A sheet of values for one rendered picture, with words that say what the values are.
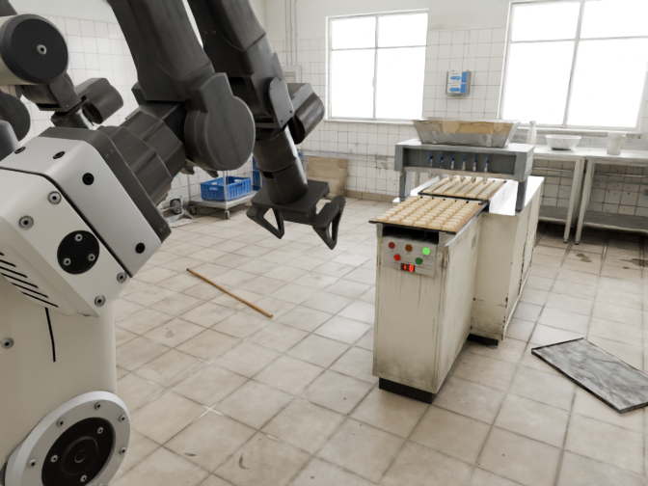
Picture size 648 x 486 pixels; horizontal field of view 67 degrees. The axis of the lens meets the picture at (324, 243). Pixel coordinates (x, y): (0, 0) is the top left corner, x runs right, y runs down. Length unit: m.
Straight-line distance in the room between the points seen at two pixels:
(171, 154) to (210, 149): 0.04
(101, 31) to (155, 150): 5.24
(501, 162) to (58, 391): 2.51
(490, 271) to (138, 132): 2.58
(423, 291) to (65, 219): 1.98
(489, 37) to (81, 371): 5.78
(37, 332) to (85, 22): 5.09
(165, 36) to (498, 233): 2.49
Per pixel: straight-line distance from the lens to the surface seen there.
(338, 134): 6.86
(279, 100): 0.61
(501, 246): 2.86
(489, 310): 3.00
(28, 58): 0.62
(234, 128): 0.53
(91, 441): 0.73
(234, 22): 0.57
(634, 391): 3.03
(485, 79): 6.10
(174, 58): 0.50
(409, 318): 2.36
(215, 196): 5.95
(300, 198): 0.68
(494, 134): 2.81
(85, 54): 5.56
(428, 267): 2.20
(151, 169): 0.47
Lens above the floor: 1.50
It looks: 18 degrees down
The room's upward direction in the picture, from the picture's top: straight up
